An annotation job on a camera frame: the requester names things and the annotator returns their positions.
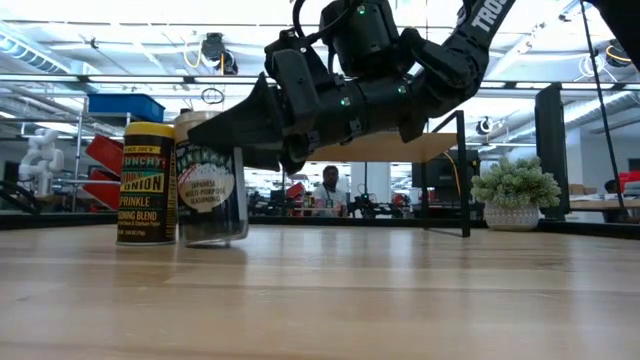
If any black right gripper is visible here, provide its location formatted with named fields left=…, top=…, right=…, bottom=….
left=186, top=28, right=372, bottom=176

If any gold-lid furikake seasoning jar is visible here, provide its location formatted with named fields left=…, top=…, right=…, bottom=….
left=173, top=109, right=250, bottom=249

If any yellow-lid crunchy onion jar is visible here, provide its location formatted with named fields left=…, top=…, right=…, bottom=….
left=115, top=121, right=179, bottom=247

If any person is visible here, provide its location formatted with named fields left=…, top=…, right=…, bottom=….
left=312, top=164, right=350, bottom=219

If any blue plastic storage bin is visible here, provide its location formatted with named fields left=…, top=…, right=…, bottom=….
left=87, top=93, right=166, bottom=125

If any red plastic storage bin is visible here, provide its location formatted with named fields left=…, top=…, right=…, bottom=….
left=84, top=133, right=125, bottom=176
left=82, top=168, right=124, bottom=211

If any silver metal storage rack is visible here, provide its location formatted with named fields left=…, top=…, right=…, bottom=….
left=54, top=94, right=132, bottom=215

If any black equipment box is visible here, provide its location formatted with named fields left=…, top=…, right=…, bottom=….
left=412, top=149, right=481, bottom=190

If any green potted plant white pot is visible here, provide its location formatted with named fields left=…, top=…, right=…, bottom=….
left=469, top=155, right=563, bottom=232

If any black upright panel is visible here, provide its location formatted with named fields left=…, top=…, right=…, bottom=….
left=533, top=82, right=571, bottom=221

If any wooden side desk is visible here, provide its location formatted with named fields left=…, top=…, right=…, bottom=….
left=568, top=197, right=640, bottom=224

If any black ceiling cable reel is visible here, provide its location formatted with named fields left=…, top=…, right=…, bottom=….
left=604, top=38, right=640, bottom=69
left=200, top=32, right=239, bottom=76

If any wooden shelf black metal frame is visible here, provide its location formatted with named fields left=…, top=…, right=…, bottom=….
left=304, top=109, right=472, bottom=239

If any black diagonal frame strut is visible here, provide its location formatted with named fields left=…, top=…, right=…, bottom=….
left=579, top=0, right=629, bottom=211

